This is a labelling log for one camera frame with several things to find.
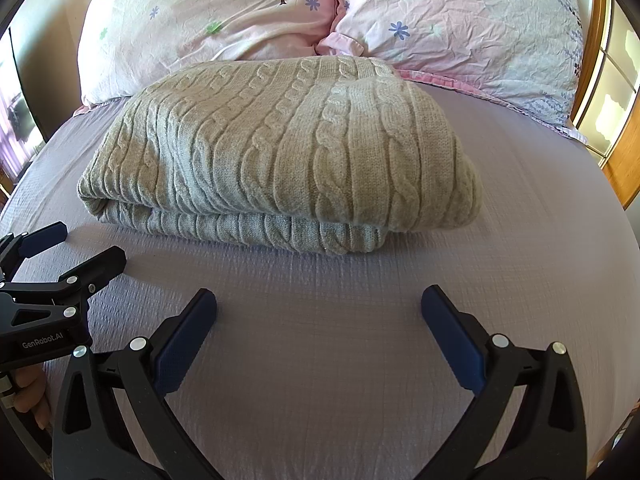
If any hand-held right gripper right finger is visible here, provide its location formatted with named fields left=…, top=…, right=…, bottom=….
left=421, top=285, right=589, bottom=480

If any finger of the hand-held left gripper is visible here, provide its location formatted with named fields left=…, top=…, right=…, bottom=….
left=0, top=246, right=127, bottom=311
left=0, top=223, right=69, bottom=281

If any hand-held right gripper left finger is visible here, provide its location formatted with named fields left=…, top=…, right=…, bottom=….
left=51, top=288, right=218, bottom=480

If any grey cable-knit blanket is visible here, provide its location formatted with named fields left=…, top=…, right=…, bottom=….
left=76, top=55, right=484, bottom=256

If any person's left hand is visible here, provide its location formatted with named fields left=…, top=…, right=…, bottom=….
left=10, top=363, right=52, bottom=430

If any lilac bed sheet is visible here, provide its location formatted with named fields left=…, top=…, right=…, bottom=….
left=0, top=71, right=640, bottom=480

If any floral pillow with tree print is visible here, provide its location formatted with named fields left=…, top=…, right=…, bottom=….
left=77, top=0, right=341, bottom=107

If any pink floral pillow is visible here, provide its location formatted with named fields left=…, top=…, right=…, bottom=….
left=316, top=0, right=590, bottom=142

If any wooden window frame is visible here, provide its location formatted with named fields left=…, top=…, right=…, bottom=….
left=570, top=0, right=640, bottom=211

